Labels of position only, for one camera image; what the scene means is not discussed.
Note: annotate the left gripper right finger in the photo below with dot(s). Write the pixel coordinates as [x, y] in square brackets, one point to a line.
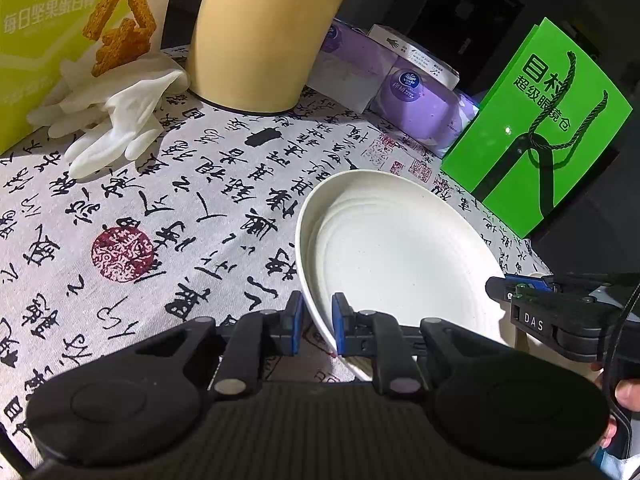
[378, 337]

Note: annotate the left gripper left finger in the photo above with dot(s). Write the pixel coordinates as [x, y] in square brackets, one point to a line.
[251, 341]

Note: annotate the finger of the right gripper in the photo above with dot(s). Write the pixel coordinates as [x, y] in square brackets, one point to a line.
[505, 287]

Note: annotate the cream white plate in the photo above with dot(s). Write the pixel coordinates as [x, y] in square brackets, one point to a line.
[390, 245]

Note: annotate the green paper bag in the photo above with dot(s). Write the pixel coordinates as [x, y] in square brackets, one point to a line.
[541, 126]

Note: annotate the calligraphy print tablecloth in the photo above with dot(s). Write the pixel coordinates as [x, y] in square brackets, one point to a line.
[203, 223]

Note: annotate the small white box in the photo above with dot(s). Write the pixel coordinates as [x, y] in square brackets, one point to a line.
[415, 54]

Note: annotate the purple tissue pack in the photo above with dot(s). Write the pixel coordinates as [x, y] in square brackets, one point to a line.
[360, 74]

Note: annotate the white rubber gloves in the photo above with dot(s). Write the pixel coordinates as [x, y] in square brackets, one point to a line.
[115, 110]

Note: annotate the yellow thermos jug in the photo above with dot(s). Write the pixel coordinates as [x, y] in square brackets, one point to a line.
[255, 56]

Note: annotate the yellow-green snack box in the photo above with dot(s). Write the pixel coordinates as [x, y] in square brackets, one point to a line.
[93, 36]

